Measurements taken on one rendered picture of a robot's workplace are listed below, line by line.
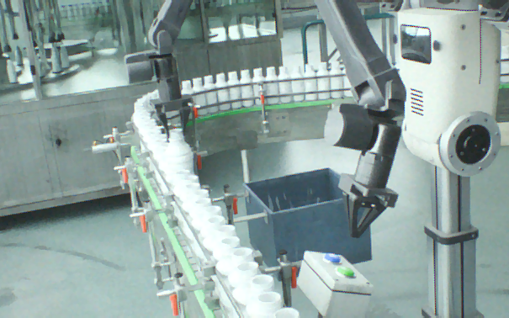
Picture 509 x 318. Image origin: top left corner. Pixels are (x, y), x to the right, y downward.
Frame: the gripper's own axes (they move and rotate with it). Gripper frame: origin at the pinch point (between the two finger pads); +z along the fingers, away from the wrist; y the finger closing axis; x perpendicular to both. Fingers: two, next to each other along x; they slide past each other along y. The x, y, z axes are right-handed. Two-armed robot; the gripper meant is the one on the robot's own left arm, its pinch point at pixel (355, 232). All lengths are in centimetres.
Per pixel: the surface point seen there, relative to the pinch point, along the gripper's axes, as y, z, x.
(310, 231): -74, 23, 28
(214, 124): -192, 14, 24
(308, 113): -187, 0, 65
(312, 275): -4.4, 10.4, -3.6
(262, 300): 10.2, 9.9, -18.1
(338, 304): 3.7, 11.8, -1.5
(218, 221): -22.3, 8.4, -17.6
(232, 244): -10.4, 8.6, -17.7
